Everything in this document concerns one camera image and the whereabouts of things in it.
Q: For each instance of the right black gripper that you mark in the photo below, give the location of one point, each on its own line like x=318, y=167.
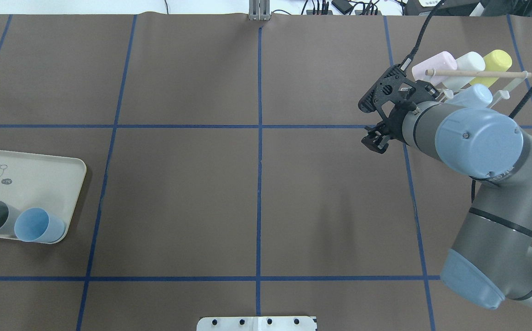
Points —
x=400, y=122

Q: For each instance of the pink ikea cup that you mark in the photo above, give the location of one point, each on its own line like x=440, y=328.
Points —
x=441, y=61

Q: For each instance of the white ikea cup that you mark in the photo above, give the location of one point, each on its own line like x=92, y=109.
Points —
x=471, y=61

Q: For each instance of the yellow ikea cup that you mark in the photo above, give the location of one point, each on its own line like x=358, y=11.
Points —
x=496, y=61

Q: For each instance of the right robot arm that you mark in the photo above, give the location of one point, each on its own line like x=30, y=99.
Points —
x=491, y=257

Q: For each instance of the light blue ikea cup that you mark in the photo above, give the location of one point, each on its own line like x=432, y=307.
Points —
x=37, y=225

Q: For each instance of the cream serving tray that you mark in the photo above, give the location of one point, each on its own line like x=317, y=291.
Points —
x=49, y=182

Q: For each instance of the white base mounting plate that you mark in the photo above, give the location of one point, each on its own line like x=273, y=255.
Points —
x=258, y=323

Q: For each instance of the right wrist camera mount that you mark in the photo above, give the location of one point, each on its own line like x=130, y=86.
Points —
x=394, y=87

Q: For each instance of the aluminium frame post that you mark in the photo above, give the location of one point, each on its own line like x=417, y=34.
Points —
x=259, y=10

